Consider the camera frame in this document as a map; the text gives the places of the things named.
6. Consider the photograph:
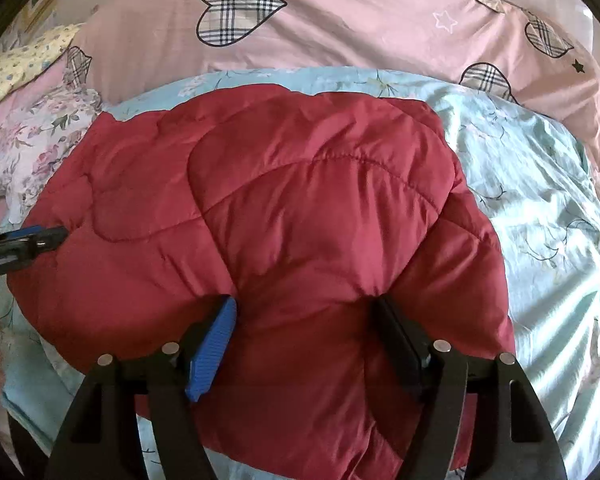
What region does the light blue floral bed sheet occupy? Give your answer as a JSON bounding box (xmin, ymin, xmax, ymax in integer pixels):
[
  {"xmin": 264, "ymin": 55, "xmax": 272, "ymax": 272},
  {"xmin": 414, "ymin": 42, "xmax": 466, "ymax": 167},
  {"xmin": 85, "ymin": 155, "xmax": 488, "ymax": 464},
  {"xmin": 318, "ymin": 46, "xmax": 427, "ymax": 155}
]
[{"xmin": 0, "ymin": 67, "xmax": 600, "ymax": 480}]

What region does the yellow floral cloth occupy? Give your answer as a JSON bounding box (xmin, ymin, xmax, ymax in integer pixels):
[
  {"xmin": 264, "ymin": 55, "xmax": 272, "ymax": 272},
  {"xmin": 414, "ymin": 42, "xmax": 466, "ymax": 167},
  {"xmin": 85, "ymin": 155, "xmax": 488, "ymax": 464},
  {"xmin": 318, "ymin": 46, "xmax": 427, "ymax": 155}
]
[{"xmin": 0, "ymin": 22, "xmax": 83, "ymax": 116}]

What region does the pink duvet with plaid hearts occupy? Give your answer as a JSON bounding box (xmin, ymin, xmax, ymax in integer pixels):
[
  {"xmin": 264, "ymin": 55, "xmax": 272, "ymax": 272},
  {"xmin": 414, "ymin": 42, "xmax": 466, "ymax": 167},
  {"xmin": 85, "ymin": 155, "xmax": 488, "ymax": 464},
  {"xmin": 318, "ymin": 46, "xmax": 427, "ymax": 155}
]
[{"xmin": 65, "ymin": 0, "xmax": 600, "ymax": 176}]

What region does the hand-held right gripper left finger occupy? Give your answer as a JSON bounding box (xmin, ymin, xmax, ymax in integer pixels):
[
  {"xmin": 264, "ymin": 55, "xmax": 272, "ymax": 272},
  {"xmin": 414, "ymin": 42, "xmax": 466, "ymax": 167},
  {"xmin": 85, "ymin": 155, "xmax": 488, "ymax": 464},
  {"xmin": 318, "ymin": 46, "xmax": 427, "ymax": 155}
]
[{"xmin": 45, "ymin": 295, "xmax": 238, "ymax": 480}]

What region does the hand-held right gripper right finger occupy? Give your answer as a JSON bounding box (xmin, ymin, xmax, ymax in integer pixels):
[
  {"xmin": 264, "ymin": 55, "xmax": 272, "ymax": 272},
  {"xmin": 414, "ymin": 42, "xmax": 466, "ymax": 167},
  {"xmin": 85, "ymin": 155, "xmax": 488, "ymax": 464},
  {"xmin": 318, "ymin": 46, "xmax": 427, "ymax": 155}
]
[{"xmin": 375, "ymin": 296, "xmax": 568, "ymax": 480}]

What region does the floral pink pillow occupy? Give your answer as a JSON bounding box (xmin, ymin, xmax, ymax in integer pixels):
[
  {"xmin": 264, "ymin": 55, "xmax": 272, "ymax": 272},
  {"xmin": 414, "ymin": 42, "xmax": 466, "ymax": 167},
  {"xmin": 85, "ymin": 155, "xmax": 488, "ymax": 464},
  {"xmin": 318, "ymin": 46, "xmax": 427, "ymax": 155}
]
[{"xmin": 0, "ymin": 45, "xmax": 103, "ymax": 233}]

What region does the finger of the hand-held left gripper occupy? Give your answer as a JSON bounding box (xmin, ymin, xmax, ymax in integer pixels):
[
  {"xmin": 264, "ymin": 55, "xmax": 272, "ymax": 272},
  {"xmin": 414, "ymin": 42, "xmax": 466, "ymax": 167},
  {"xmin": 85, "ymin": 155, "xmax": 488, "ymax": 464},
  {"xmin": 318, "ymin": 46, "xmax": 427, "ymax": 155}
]
[
  {"xmin": 0, "ymin": 250, "xmax": 37, "ymax": 282},
  {"xmin": 0, "ymin": 226, "xmax": 70, "ymax": 256}
]

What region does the red puffer jacket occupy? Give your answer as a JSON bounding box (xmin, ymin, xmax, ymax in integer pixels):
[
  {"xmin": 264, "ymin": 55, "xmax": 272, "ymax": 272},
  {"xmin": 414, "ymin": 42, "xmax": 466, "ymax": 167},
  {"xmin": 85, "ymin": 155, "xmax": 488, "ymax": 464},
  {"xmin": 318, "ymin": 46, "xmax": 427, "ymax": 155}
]
[{"xmin": 7, "ymin": 85, "xmax": 516, "ymax": 480}]

